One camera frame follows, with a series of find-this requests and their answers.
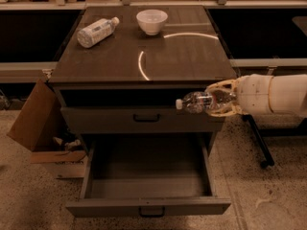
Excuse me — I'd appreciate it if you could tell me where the grey drawer cabinet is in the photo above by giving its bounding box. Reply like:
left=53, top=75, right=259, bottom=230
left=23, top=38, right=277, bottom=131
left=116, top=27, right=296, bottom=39
left=50, top=6, right=236, bottom=147

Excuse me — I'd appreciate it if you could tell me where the clear plastic water bottle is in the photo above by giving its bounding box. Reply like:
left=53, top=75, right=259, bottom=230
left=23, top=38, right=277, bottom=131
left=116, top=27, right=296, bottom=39
left=176, top=91, right=236, bottom=114

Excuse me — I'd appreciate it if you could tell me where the brown cardboard box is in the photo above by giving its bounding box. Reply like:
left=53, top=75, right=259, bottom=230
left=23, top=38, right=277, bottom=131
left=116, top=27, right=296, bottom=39
left=8, top=80, right=87, bottom=179

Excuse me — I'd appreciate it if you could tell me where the white labelled plastic bottle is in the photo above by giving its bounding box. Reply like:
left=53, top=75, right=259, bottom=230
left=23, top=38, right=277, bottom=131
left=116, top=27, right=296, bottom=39
left=77, top=17, right=120, bottom=48

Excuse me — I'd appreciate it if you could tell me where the black upper drawer handle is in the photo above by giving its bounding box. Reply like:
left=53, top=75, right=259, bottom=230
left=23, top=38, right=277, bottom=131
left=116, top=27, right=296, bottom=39
left=132, top=114, right=160, bottom=123

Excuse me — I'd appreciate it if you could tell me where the black middle drawer handle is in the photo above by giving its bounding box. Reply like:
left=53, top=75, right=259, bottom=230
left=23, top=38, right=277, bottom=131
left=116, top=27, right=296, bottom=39
left=138, top=206, right=165, bottom=218

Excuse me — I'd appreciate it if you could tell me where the closed grey upper drawer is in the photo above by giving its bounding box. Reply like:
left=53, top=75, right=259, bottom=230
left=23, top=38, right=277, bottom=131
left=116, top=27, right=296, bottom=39
left=61, top=107, right=224, bottom=134

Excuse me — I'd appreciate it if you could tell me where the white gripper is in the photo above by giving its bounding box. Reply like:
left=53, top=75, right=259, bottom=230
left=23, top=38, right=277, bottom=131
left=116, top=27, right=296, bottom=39
left=205, top=74, right=273, bottom=117

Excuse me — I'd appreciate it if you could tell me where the white bowl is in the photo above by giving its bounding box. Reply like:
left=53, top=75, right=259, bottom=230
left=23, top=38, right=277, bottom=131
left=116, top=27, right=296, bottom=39
left=136, top=10, right=168, bottom=35

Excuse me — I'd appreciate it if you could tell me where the black drawer handle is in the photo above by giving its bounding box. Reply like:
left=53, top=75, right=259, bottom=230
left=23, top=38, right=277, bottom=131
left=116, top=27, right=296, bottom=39
left=132, top=114, right=160, bottom=123
left=138, top=206, right=165, bottom=218

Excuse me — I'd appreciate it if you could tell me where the open grey middle drawer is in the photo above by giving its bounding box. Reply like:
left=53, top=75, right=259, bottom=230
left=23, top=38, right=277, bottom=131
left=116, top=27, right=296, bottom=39
left=66, top=133, right=231, bottom=218

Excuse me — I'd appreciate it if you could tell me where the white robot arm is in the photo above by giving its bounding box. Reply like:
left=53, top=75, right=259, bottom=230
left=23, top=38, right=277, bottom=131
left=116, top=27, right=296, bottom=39
left=205, top=74, right=307, bottom=117

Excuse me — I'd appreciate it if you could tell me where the black wheeled stand leg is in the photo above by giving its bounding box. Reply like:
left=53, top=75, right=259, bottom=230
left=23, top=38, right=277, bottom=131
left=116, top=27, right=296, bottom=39
left=243, top=115, right=274, bottom=169

